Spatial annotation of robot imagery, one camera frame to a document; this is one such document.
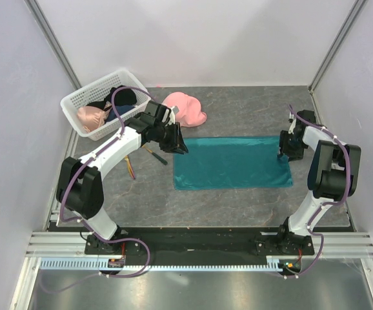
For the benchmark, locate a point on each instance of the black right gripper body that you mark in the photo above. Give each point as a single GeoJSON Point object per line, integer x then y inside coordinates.
{"type": "Point", "coordinates": [292, 147]}

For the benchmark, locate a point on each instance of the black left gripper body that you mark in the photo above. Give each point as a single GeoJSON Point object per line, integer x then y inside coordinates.
{"type": "Point", "coordinates": [167, 135]}

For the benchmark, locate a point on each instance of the teal satin napkin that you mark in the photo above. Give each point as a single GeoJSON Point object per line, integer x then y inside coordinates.
{"type": "Point", "coordinates": [231, 163]}

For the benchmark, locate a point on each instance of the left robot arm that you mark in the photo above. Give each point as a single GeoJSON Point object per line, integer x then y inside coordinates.
{"type": "Point", "coordinates": [80, 183]}

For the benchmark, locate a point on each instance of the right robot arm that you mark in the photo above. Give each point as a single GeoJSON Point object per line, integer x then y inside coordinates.
{"type": "Point", "coordinates": [332, 178]}

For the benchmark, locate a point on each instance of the pink baseball cap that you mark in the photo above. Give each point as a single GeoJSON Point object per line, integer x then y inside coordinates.
{"type": "Point", "coordinates": [190, 112]}

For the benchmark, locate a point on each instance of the black cloth in basket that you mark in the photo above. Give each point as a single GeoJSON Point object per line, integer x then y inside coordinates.
{"type": "Point", "coordinates": [122, 98]}

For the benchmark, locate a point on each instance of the navy cloth in basket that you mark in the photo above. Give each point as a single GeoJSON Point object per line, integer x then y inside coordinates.
{"type": "Point", "coordinates": [120, 109]}

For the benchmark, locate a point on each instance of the pink cloth in basket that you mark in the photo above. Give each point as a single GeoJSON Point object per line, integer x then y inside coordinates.
{"type": "Point", "coordinates": [91, 118]}

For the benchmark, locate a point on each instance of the white plastic basket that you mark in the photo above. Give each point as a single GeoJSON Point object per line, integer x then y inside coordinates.
{"type": "Point", "coordinates": [93, 95]}

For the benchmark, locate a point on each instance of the black mounting base plate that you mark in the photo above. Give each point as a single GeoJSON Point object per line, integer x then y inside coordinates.
{"type": "Point", "coordinates": [261, 242]}

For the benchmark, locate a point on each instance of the aluminium frame rail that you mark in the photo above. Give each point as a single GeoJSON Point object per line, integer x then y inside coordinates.
{"type": "Point", "coordinates": [55, 244]}

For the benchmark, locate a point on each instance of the light blue cable duct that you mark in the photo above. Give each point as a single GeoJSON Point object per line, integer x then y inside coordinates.
{"type": "Point", "coordinates": [108, 264]}

